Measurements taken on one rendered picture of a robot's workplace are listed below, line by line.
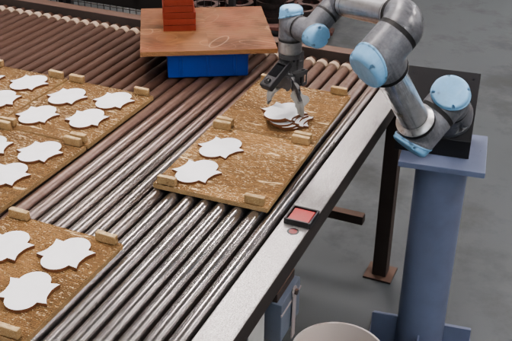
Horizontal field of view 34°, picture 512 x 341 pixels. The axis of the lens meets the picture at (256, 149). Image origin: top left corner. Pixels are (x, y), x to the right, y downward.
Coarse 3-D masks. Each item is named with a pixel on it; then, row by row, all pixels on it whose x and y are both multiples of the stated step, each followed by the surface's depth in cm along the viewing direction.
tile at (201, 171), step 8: (200, 160) 248; (208, 160) 248; (176, 168) 243; (184, 168) 243; (192, 168) 243; (200, 168) 243; (208, 168) 243; (216, 168) 243; (176, 176) 239; (184, 176) 239; (192, 176) 239; (200, 176) 239; (208, 176) 239
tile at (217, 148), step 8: (200, 144) 257; (208, 144) 257; (216, 144) 257; (224, 144) 257; (232, 144) 257; (240, 144) 257; (200, 152) 252; (208, 152) 252; (216, 152) 252; (224, 152) 252; (232, 152) 252; (240, 152) 254
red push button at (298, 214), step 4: (296, 208) 227; (292, 212) 225; (296, 212) 225; (300, 212) 225; (304, 212) 225; (308, 212) 225; (312, 212) 225; (292, 216) 223; (296, 216) 223; (300, 216) 224; (304, 216) 224; (308, 216) 224; (312, 216) 224; (300, 220) 222; (304, 220) 222; (308, 220) 222
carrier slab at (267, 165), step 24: (264, 144) 259; (288, 144) 259; (168, 168) 244; (240, 168) 245; (264, 168) 245; (288, 168) 246; (192, 192) 233; (216, 192) 233; (240, 192) 233; (264, 192) 233
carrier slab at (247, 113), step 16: (256, 96) 292; (288, 96) 292; (320, 96) 292; (336, 96) 293; (240, 112) 280; (256, 112) 280; (320, 112) 281; (336, 112) 281; (240, 128) 269; (256, 128) 269; (272, 128) 269; (304, 128) 270; (320, 128) 270
